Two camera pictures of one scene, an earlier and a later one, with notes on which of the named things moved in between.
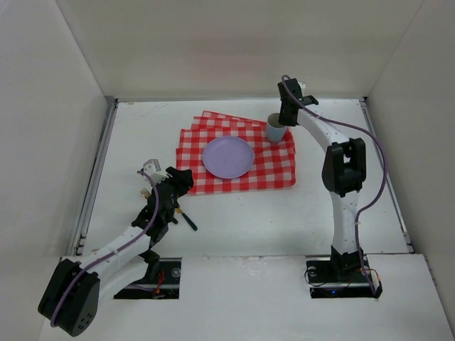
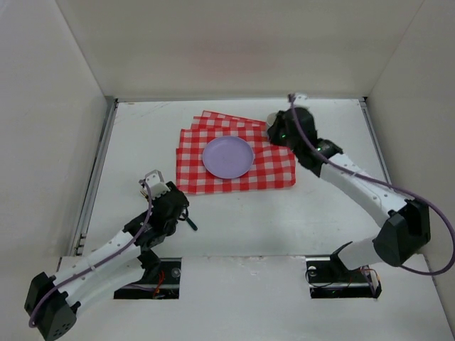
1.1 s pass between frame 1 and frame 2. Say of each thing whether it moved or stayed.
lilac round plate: stayed
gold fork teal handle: stayed
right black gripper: moved
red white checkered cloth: stayed
